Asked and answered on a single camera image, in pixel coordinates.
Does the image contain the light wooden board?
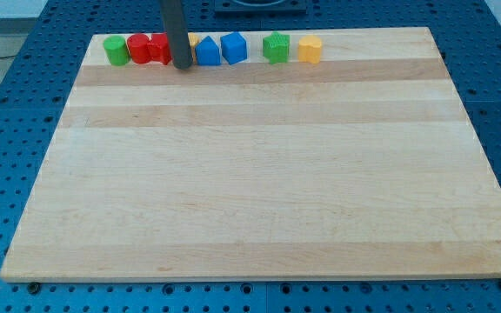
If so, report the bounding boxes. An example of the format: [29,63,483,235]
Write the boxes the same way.
[0,27,501,283]

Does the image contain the blue cube block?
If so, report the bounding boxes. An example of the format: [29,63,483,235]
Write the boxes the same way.
[220,32,248,65]

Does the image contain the blue house-shaped block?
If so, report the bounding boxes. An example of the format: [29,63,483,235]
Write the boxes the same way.
[195,36,221,66]

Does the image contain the green star block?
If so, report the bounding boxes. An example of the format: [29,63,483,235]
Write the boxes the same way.
[263,31,291,63]

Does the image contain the yellow heart block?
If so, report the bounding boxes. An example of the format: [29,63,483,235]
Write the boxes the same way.
[297,35,323,64]

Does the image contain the yellow block behind rod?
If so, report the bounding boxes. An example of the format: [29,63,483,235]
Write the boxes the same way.
[188,32,200,64]

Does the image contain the red star block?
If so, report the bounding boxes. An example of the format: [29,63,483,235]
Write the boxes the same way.
[147,33,172,65]

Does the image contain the red cylinder block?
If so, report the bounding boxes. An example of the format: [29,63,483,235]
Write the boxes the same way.
[126,33,151,64]

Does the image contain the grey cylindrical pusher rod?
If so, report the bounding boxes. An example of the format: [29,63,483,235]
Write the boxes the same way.
[159,0,193,70]

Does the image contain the green cylinder block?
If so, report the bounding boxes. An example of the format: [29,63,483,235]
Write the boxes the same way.
[103,35,130,66]

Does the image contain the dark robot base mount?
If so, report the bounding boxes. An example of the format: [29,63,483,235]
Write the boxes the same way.
[213,0,308,14]

